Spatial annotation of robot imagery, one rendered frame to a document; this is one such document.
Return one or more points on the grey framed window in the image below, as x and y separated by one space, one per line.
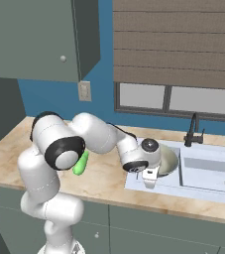
170 99

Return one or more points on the grey base cupboard door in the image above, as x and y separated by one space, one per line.
11 228
170 231

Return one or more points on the round base cupboard knob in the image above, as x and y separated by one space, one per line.
96 235

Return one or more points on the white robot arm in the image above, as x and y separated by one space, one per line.
94 132

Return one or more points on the beige wall socket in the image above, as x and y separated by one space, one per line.
85 91

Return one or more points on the metal bowl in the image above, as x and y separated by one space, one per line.
168 160

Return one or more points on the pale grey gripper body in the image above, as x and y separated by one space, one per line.
149 177

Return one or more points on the black tap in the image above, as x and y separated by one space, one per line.
191 132

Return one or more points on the grey wall cupboard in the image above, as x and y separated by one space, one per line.
28 36

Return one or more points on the white sink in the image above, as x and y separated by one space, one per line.
206 172

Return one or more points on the green vegetable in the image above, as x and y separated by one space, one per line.
80 166

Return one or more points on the dark grey tall cabinet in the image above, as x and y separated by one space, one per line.
1 112

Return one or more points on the brown window blind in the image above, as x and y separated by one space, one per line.
176 43

